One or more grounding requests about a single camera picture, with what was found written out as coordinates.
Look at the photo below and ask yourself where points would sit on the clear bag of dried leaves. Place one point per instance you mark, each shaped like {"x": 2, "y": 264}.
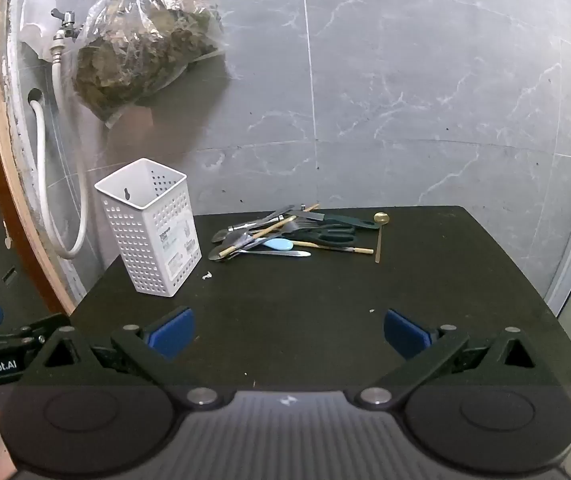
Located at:
{"x": 140, "y": 45}

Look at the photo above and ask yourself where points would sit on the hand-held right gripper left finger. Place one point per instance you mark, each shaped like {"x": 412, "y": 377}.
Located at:
{"x": 173, "y": 335}

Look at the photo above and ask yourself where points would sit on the metal wall tap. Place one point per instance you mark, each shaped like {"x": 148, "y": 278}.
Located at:
{"x": 67, "y": 22}

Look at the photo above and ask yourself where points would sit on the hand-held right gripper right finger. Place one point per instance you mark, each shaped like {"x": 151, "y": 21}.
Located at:
{"x": 405, "y": 335}

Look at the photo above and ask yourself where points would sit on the brown wooden frame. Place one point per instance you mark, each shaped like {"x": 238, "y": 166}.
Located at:
{"x": 5, "y": 160}

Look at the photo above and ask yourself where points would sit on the wooden chopstick with decorated end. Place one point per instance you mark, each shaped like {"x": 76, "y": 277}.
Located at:
{"x": 335, "y": 248}

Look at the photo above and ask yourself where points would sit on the white plastic bag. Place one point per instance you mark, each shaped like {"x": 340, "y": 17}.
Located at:
{"x": 35, "y": 15}

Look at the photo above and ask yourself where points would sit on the gold spoon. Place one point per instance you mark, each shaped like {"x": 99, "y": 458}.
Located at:
{"x": 381, "y": 219}

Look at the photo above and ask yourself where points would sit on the plain wooden chopstick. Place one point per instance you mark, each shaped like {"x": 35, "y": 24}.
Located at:
{"x": 265, "y": 232}

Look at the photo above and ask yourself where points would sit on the white perforated utensil basket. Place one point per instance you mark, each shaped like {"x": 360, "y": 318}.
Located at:
{"x": 155, "y": 240}

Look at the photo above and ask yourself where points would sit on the light blue spoon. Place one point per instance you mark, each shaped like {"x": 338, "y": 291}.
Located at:
{"x": 279, "y": 245}

